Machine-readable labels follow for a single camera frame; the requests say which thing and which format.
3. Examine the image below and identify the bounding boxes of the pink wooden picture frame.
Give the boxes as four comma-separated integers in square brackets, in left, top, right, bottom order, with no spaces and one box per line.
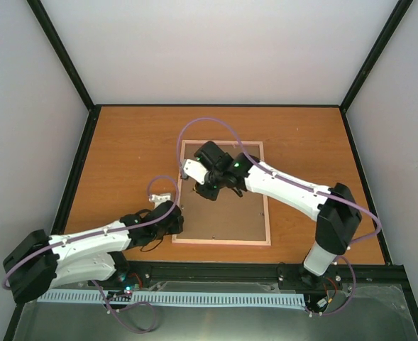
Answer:
[171,139,272,247]

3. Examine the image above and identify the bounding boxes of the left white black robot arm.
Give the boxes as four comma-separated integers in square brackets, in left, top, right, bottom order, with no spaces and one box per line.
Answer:
[2,200,184,304]

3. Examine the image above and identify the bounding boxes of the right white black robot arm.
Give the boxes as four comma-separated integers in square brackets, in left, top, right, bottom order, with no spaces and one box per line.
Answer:
[182,141,362,288]

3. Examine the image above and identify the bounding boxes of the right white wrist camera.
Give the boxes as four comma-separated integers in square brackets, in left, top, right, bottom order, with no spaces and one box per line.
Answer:
[180,159,209,185]

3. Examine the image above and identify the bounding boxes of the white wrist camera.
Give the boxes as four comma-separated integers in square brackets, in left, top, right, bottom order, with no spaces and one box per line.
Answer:
[180,159,209,185]
[148,193,172,208]

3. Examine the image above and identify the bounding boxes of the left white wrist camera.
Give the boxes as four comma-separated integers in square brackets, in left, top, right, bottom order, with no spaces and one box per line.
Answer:
[148,193,172,208]

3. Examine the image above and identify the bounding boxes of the brown frame backing board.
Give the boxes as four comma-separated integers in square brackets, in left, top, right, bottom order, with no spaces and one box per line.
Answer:
[175,144,266,241]

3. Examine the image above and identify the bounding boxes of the light blue cable duct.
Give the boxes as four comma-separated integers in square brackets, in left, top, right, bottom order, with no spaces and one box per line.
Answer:
[37,289,305,310]

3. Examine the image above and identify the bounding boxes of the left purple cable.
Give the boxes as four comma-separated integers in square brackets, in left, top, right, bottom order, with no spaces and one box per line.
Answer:
[1,175,181,333]

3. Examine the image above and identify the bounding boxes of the purple cable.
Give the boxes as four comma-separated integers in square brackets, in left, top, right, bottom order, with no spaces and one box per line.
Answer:
[1,175,181,333]
[177,117,382,318]

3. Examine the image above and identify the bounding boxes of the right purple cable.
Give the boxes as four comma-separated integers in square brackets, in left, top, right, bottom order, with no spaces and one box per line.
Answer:
[177,117,382,318]

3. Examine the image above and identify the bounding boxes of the black aluminium cage frame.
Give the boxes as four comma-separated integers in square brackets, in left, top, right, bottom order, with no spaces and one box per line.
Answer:
[2,0,418,341]

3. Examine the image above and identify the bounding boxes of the metal base plate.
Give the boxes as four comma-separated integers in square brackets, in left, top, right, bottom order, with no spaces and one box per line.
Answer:
[9,276,418,340]

